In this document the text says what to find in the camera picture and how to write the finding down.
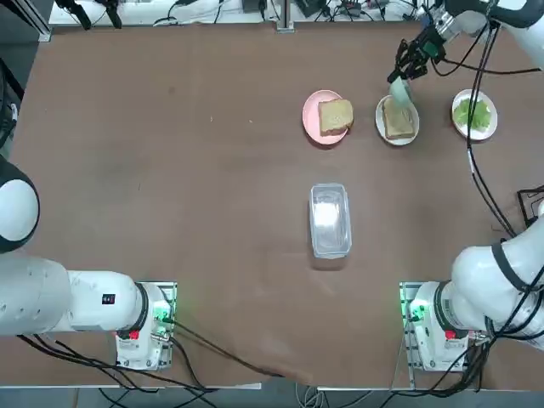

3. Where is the black wire cup rack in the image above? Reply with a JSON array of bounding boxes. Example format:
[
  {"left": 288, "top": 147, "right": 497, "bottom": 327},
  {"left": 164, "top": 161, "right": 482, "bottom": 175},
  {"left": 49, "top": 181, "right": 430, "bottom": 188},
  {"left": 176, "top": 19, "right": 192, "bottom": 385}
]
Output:
[{"left": 516, "top": 185, "right": 544, "bottom": 229}]

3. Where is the brown bread slice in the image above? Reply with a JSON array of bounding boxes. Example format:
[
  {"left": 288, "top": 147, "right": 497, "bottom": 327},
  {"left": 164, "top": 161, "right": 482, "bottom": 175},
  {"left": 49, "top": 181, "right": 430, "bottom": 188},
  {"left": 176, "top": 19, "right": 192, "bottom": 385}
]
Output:
[
  {"left": 317, "top": 99, "right": 354, "bottom": 137},
  {"left": 381, "top": 99, "right": 417, "bottom": 139}
]

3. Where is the pale green bowl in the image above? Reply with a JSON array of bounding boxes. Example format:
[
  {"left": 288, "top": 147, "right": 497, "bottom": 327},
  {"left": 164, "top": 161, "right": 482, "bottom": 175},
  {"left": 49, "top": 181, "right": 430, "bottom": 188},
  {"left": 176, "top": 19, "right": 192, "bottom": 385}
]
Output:
[{"left": 388, "top": 77, "right": 414, "bottom": 107}]

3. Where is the aluminium corner bracket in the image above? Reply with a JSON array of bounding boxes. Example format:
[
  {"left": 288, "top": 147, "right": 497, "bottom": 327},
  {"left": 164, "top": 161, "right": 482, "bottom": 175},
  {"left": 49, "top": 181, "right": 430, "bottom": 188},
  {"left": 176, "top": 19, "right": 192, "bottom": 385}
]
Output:
[{"left": 25, "top": 16, "right": 53, "bottom": 43}]

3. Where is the aluminium frame post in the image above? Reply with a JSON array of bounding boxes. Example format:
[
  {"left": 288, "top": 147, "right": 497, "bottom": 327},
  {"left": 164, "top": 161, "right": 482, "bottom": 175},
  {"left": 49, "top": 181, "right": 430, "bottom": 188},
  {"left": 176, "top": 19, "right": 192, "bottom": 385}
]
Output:
[{"left": 275, "top": 0, "right": 295, "bottom": 33}]

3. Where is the pink round plate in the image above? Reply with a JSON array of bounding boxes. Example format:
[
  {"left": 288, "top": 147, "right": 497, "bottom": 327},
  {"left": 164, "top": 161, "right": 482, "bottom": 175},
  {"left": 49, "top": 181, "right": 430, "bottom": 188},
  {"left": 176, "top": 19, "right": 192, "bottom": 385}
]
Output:
[{"left": 302, "top": 89, "right": 353, "bottom": 146}]

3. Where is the white round plate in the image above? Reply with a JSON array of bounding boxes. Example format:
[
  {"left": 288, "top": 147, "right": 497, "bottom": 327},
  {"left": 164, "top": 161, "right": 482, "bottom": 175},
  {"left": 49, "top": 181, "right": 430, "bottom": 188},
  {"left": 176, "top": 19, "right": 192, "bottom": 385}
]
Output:
[
  {"left": 450, "top": 88, "right": 499, "bottom": 141},
  {"left": 375, "top": 93, "right": 421, "bottom": 146}
]

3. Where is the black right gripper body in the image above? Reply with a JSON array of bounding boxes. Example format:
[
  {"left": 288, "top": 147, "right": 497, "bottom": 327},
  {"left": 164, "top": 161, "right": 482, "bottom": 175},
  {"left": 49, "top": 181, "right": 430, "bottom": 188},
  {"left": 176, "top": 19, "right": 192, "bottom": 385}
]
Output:
[{"left": 412, "top": 23, "right": 447, "bottom": 60}]

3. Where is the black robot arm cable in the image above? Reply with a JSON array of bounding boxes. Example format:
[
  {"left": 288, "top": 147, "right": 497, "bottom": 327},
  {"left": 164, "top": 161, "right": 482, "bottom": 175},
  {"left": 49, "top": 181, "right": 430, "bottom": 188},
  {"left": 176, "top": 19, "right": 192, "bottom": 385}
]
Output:
[{"left": 424, "top": 16, "right": 544, "bottom": 239}]

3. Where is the black tripod leg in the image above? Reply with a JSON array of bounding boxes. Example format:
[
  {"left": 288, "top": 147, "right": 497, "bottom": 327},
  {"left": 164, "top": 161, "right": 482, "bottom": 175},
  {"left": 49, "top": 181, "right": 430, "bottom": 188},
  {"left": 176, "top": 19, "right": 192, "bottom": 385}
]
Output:
[
  {"left": 54, "top": 0, "right": 93, "bottom": 31},
  {"left": 99, "top": 0, "right": 124, "bottom": 30}
]

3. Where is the green lettuce leaf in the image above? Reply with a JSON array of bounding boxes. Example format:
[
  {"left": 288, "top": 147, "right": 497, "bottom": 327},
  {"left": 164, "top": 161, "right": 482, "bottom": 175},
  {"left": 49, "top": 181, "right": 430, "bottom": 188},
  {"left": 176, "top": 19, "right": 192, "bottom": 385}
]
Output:
[{"left": 453, "top": 98, "right": 493, "bottom": 128}]

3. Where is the black base cable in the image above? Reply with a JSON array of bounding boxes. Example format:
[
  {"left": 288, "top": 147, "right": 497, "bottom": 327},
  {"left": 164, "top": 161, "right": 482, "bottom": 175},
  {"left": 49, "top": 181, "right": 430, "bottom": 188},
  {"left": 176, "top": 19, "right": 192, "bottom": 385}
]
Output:
[{"left": 167, "top": 318, "right": 298, "bottom": 382}]

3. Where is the clear plastic container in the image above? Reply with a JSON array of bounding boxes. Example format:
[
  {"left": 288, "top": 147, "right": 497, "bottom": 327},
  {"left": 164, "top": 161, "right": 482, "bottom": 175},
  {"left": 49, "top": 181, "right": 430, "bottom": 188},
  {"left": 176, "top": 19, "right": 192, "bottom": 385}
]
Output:
[{"left": 309, "top": 182, "right": 353, "bottom": 259}]

